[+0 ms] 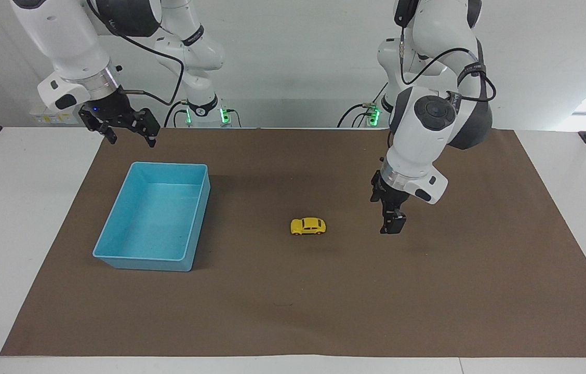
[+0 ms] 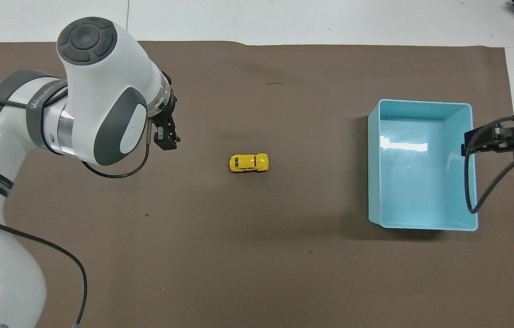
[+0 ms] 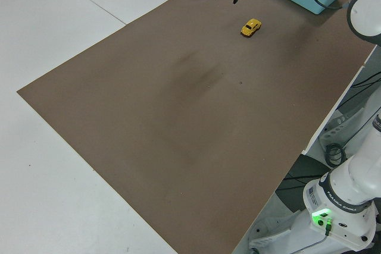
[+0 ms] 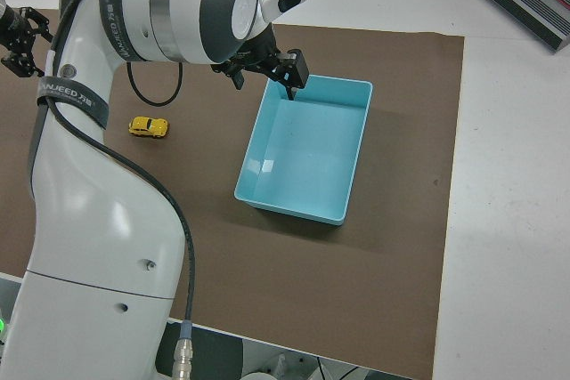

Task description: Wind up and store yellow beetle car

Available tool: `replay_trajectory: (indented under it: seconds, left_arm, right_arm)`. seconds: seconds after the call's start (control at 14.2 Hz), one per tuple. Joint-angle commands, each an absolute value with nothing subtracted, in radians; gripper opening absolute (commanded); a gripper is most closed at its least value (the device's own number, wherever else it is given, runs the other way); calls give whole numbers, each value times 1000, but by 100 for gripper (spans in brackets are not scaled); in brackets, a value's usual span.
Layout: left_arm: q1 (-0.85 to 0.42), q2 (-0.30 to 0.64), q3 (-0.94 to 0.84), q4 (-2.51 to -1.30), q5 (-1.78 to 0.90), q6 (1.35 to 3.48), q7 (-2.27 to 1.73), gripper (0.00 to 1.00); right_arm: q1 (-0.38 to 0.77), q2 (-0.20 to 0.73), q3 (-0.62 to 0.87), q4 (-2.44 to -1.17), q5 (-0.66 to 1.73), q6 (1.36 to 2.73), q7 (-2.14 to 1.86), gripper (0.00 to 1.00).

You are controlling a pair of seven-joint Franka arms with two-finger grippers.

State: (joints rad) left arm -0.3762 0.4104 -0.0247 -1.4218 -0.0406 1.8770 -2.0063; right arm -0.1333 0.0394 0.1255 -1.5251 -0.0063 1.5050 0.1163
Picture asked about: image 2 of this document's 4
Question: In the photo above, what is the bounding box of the yellow toy beetle car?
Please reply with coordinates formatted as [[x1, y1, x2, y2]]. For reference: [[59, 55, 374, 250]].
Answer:
[[229, 153, 269, 173]]

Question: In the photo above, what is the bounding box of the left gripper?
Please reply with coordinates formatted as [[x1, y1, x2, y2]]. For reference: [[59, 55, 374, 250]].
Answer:
[[150, 72, 181, 151]]

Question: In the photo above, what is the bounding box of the light blue plastic box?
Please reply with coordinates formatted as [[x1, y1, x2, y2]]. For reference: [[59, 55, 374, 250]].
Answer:
[[367, 99, 479, 231]]

